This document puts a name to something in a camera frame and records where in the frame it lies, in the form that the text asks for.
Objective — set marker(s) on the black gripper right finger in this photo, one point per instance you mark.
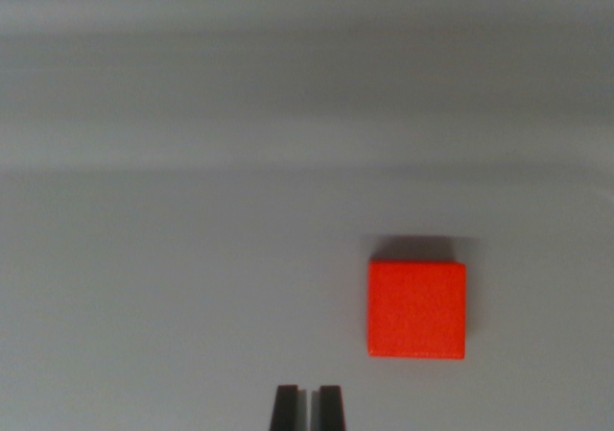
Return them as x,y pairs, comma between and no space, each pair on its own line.
331,409

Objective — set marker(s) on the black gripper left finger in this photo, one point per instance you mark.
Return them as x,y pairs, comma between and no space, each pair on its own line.
286,409

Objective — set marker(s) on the red cube block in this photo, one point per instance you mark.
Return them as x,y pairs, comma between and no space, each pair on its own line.
416,309

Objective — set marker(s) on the grey plastic bin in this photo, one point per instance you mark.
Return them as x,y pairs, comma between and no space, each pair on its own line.
192,162

